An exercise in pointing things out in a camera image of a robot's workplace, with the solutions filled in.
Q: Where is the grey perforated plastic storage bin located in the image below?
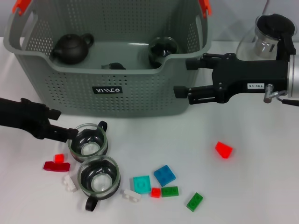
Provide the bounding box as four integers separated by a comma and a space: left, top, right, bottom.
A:
3, 0, 214, 118

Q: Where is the red sloped toy brick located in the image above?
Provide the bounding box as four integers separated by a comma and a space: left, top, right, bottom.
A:
214, 141, 234, 159

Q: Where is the orange bin handle clip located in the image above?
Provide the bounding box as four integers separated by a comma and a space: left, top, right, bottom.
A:
13, 0, 32, 14
199, 0, 213, 18

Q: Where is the right gripper cable with plug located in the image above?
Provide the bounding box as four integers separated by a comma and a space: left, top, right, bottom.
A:
263, 84, 299, 107

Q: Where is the white toy brick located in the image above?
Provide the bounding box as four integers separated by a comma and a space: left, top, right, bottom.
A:
121, 188, 142, 203
62, 175, 79, 192

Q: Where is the glass pitcher with black handle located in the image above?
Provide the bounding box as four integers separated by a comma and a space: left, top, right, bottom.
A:
235, 13, 297, 63

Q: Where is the cyan square toy brick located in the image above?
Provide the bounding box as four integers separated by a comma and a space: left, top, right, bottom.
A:
133, 175, 152, 194

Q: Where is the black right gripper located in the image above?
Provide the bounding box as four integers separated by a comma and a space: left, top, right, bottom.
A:
173, 53, 290, 105

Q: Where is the dark clay teapot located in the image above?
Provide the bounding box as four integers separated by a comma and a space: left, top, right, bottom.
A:
50, 33, 95, 65

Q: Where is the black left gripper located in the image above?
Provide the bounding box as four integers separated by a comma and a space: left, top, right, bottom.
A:
0, 97, 79, 143

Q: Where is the green two-stud toy brick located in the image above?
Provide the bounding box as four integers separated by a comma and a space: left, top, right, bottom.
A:
186, 192, 204, 212
161, 186, 180, 198

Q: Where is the blue square toy brick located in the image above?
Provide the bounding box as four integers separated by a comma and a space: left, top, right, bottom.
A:
153, 164, 176, 187

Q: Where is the dark red long toy brick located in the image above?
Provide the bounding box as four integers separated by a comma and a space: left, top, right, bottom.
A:
43, 161, 71, 173

